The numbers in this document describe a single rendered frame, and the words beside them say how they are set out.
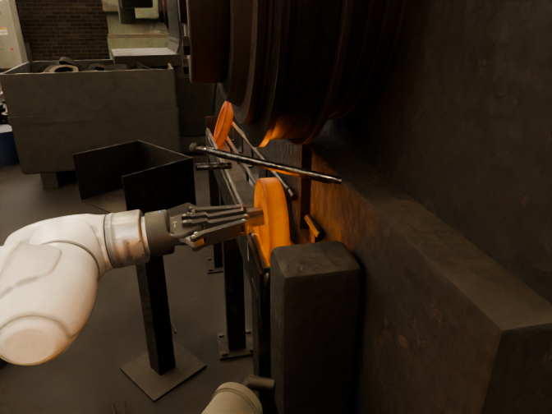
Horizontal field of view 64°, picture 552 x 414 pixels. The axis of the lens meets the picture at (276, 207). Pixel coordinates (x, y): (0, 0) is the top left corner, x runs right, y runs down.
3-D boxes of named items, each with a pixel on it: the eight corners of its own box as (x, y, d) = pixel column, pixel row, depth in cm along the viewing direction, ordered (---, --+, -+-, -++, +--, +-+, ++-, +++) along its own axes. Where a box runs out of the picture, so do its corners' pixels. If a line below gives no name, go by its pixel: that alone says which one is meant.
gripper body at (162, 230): (153, 242, 79) (204, 233, 80) (150, 267, 71) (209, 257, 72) (144, 204, 75) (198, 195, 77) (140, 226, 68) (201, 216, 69)
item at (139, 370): (163, 332, 162) (139, 140, 133) (209, 367, 146) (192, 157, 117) (111, 361, 148) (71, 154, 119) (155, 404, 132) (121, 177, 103)
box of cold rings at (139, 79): (175, 145, 389) (166, 51, 358) (184, 177, 316) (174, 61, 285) (47, 155, 363) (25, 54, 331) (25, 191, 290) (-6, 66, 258)
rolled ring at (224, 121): (225, 119, 161) (233, 121, 162) (228, 89, 173) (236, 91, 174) (210, 154, 174) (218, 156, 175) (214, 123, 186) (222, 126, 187)
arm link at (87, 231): (121, 255, 79) (113, 295, 67) (29, 270, 77) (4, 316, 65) (108, 199, 75) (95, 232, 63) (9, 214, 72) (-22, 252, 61)
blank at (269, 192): (270, 167, 82) (252, 168, 81) (290, 190, 68) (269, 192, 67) (271, 244, 87) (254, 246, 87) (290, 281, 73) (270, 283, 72)
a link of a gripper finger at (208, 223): (181, 219, 73) (181, 223, 72) (248, 209, 74) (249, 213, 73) (185, 240, 75) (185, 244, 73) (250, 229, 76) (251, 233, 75)
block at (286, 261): (337, 374, 68) (347, 235, 58) (356, 416, 61) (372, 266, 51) (269, 385, 66) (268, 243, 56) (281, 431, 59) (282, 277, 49)
